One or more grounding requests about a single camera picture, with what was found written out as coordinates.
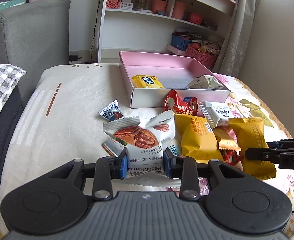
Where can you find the pink snack box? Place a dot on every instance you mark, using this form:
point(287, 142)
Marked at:
point(172, 71)

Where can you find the gold red wrapped candy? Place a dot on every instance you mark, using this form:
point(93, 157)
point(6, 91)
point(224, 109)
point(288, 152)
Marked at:
point(228, 148)

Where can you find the small pink lattice basket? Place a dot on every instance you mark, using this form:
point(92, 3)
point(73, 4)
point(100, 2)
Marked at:
point(113, 4)

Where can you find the red candy packet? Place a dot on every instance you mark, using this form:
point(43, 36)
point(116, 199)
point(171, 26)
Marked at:
point(178, 106)

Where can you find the large yellow snack bag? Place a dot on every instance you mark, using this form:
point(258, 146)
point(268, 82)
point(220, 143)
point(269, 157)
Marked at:
point(197, 138)

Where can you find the small silver orange packet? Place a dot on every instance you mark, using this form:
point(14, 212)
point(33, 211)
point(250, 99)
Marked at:
point(112, 147)

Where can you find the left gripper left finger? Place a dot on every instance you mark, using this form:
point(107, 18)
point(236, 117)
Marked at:
point(108, 167)

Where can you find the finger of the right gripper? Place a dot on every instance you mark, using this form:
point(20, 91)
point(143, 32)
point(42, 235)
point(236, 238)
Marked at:
point(263, 154)
point(283, 143)

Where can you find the pink cup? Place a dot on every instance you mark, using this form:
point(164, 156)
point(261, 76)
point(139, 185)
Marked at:
point(158, 5)
point(178, 10)

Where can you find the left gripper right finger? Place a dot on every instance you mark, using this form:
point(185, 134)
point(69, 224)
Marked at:
point(183, 166)

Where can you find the white green carton packet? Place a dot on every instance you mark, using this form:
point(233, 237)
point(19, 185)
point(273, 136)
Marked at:
point(208, 82)

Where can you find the blue storage bin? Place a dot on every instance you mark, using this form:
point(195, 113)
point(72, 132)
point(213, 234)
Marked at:
point(180, 43)

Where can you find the white pecan kernel packet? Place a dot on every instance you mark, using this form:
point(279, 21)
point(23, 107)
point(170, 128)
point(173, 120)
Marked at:
point(145, 143)

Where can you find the pink plastic basket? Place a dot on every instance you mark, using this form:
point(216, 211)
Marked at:
point(205, 59)

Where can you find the red small basket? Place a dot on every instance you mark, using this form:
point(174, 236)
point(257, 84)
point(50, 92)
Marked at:
point(194, 18)

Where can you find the teal pillow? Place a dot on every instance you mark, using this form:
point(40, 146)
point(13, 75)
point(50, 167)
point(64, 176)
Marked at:
point(12, 3)

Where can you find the silver truffle chocolate candy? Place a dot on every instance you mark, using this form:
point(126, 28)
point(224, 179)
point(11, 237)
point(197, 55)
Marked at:
point(112, 111)

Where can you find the white bookshelf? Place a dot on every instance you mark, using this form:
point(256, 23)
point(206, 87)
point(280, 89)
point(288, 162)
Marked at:
point(133, 27)

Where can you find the curtain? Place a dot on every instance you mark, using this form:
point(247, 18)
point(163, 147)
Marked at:
point(234, 47)

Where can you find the yellow blue-label packet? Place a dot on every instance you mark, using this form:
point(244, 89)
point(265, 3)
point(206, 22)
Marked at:
point(146, 81)

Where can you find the grey sofa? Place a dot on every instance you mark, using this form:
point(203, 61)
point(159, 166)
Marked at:
point(34, 36)

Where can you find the floral tablecloth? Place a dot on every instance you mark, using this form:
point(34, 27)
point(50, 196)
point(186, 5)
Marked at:
point(61, 122)

